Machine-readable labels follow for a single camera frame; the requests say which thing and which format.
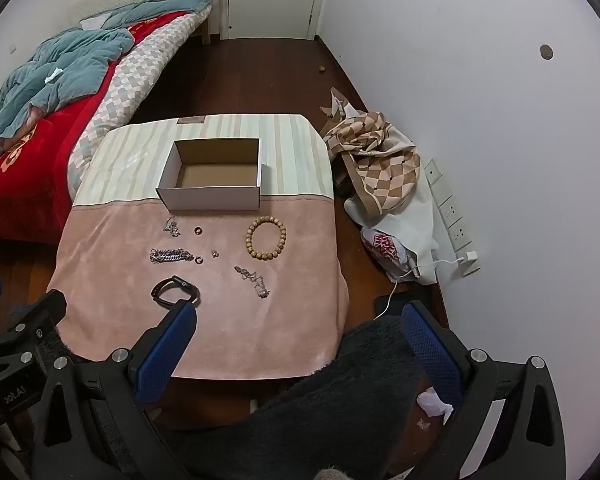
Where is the white cardboard box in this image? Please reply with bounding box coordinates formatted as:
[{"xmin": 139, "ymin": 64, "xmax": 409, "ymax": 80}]
[{"xmin": 156, "ymin": 138, "xmax": 262, "ymax": 211}]

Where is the bed with red blanket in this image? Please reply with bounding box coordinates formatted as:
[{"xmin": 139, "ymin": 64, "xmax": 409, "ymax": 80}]
[{"xmin": 0, "ymin": 10, "xmax": 191, "ymax": 246}]

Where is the white charger cable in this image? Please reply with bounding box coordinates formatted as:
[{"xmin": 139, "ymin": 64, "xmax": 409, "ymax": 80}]
[{"xmin": 372, "ymin": 259, "xmax": 466, "ymax": 321}]

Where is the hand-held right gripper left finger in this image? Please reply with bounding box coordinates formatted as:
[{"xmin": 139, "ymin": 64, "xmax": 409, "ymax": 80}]
[{"xmin": 32, "ymin": 299, "xmax": 201, "ymax": 480}]

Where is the silver pendant necklace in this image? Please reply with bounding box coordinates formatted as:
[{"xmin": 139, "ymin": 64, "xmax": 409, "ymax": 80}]
[{"xmin": 234, "ymin": 265, "xmax": 271, "ymax": 300}]

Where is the checked grey white quilt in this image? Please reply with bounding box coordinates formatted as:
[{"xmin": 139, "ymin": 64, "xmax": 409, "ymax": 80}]
[{"xmin": 67, "ymin": 10, "xmax": 212, "ymax": 201}]

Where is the crumpled white tissue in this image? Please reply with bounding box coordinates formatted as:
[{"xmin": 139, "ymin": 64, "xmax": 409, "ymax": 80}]
[{"xmin": 416, "ymin": 387, "xmax": 455, "ymax": 418}]

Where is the pink striped tablecloth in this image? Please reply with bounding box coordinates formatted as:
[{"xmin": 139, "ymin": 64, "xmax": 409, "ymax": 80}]
[{"xmin": 47, "ymin": 114, "xmax": 351, "ymax": 380}]

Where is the plastic bag with red print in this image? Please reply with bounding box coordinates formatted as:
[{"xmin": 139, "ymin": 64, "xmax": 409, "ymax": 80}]
[{"xmin": 361, "ymin": 226, "xmax": 416, "ymax": 283}]

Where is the brown checked cloth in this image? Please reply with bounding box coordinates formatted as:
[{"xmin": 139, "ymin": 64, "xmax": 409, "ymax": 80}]
[{"xmin": 320, "ymin": 87, "xmax": 422, "ymax": 216}]

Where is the teal blanket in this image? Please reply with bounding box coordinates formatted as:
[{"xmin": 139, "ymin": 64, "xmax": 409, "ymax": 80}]
[{"xmin": 0, "ymin": 0, "xmax": 216, "ymax": 161}]

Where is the wooden bead bracelet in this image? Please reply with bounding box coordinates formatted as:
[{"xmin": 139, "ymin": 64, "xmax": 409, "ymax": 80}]
[{"xmin": 245, "ymin": 217, "xmax": 287, "ymax": 261}]

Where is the silver chain bracelet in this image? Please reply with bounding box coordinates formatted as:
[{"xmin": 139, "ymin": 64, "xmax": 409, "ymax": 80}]
[{"xmin": 149, "ymin": 248, "xmax": 195, "ymax": 264}]

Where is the black wrist watch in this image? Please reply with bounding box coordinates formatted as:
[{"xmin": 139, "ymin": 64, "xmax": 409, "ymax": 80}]
[{"xmin": 150, "ymin": 276, "xmax": 199, "ymax": 306}]

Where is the white cloth bag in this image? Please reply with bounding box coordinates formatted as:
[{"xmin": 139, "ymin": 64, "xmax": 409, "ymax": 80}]
[{"xmin": 344, "ymin": 157, "xmax": 441, "ymax": 286}]

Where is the white power strip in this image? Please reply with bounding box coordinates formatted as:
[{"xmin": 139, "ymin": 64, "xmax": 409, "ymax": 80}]
[{"xmin": 424, "ymin": 159, "xmax": 481, "ymax": 277}]

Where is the dark grey fuzzy cloth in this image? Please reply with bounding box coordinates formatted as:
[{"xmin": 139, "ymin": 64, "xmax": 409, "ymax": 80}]
[{"xmin": 165, "ymin": 312, "xmax": 431, "ymax": 480}]

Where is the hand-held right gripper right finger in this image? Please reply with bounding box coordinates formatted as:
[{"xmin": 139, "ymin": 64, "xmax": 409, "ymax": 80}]
[{"xmin": 401, "ymin": 300, "xmax": 567, "ymax": 480}]

